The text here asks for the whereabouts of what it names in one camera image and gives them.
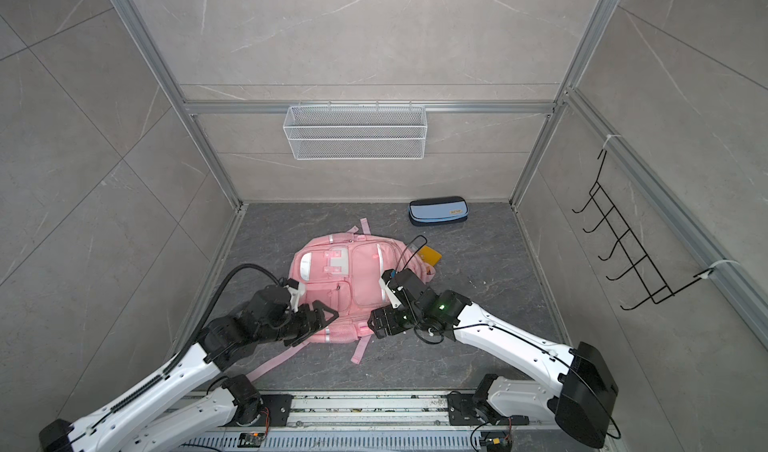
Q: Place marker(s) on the white cable tie lower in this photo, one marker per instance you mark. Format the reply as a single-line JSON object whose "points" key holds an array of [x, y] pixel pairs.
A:
{"points": [[717, 266]]}

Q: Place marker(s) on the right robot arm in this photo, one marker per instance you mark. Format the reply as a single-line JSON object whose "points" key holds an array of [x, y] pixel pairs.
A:
{"points": [[576, 385]]}

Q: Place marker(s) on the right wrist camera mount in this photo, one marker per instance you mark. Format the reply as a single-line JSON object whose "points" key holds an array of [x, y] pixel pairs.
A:
{"points": [[392, 289]]}

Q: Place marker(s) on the aluminium mounting rail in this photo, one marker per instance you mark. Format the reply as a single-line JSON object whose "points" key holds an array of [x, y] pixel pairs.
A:
{"points": [[220, 407]]}

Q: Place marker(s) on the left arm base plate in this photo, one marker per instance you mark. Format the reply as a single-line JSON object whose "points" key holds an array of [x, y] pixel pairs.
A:
{"points": [[272, 409]]}

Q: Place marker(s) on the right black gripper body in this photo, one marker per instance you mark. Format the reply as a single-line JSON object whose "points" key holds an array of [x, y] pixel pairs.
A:
{"points": [[397, 320]]}

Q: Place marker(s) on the black wall hook rack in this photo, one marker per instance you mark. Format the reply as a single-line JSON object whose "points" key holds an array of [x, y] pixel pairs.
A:
{"points": [[627, 244]]}

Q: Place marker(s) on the white cable tie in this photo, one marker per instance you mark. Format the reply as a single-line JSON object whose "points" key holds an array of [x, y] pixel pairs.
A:
{"points": [[717, 266], [608, 138]]}

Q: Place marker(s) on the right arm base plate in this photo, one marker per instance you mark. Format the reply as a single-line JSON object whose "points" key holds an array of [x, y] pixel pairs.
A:
{"points": [[465, 410]]}

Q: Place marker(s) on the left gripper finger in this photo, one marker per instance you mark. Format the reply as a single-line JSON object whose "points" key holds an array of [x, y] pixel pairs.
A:
{"points": [[324, 335], [323, 313]]}

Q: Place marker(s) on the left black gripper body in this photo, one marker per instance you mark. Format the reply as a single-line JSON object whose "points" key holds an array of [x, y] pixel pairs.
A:
{"points": [[297, 324]]}

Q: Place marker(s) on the pink school backpack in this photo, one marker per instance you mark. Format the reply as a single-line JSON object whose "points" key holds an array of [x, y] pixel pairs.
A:
{"points": [[342, 270]]}

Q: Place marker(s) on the yellow card wallet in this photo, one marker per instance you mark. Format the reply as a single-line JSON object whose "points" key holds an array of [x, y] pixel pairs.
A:
{"points": [[429, 256]]}

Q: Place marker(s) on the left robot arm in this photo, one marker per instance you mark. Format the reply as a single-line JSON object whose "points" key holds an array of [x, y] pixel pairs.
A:
{"points": [[268, 317]]}

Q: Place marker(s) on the white wire mesh basket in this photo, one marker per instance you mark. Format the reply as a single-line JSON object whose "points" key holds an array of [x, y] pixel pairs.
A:
{"points": [[371, 132]]}

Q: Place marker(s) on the blue pencil case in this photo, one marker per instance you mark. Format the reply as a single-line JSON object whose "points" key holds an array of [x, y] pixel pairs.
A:
{"points": [[438, 211]]}

